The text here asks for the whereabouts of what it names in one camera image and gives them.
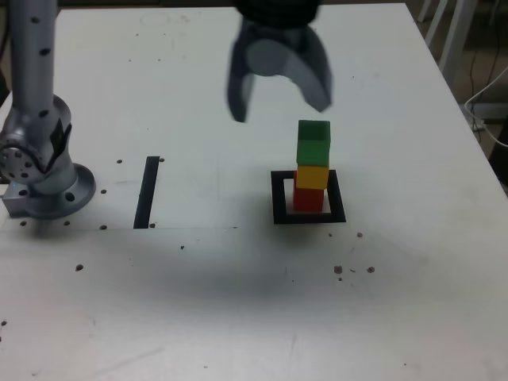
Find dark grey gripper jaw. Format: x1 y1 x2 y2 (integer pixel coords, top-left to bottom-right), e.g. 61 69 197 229
226 22 256 124

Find white metal furniture frame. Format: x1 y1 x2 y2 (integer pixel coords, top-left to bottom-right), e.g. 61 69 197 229
425 0 477 76

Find white metal furniture leg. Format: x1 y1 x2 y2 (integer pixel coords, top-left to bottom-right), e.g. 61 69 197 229
416 0 434 23

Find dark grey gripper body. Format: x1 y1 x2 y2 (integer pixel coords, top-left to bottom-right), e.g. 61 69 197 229
248 22 315 45

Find red cube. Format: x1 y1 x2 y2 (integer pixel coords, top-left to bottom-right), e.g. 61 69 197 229
292 171 325 213

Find black tape strip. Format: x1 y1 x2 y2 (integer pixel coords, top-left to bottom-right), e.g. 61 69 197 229
133 156 160 230

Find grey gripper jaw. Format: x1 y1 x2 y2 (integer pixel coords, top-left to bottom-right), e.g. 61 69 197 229
243 26 334 115

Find white cable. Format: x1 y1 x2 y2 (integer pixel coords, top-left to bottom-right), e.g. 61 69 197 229
464 65 508 148

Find yellow cube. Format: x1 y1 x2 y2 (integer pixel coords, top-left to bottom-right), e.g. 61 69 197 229
295 164 330 191

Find black tape square outline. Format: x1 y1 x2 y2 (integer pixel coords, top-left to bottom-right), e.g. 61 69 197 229
270 169 347 225

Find green cube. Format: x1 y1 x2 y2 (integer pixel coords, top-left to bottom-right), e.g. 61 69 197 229
295 119 332 167

